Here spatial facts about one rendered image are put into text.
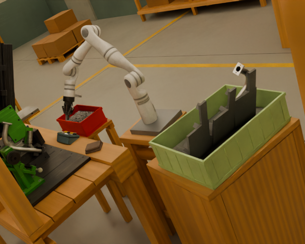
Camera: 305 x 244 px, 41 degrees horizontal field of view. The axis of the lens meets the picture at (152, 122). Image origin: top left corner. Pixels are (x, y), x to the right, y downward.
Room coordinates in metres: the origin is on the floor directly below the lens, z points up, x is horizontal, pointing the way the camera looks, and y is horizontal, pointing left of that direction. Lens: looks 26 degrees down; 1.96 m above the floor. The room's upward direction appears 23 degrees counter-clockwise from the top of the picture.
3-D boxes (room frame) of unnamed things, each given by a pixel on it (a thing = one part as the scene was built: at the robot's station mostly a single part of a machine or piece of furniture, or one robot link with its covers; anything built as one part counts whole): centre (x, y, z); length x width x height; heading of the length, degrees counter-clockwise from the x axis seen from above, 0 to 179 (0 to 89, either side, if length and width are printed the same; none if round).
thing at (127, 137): (2.24, 0.01, 0.83); 0.32 x 0.32 x 0.04; 43
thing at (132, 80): (2.24, 0.01, 1.13); 0.09 x 0.09 x 0.17; 28
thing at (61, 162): (2.39, 0.90, 0.89); 1.10 x 0.42 x 0.02; 36
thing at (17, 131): (2.37, 0.81, 1.17); 0.13 x 0.12 x 0.20; 36
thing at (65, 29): (8.88, 1.06, 0.37); 1.20 x 0.80 x 0.74; 134
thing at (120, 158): (2.56, 0.67, 0.82); 1.50 x 0.14 x 0.15; 36
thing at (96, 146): (2.14, 0.38, 0.91); 0.10 x 0.08 x 0.03; 75
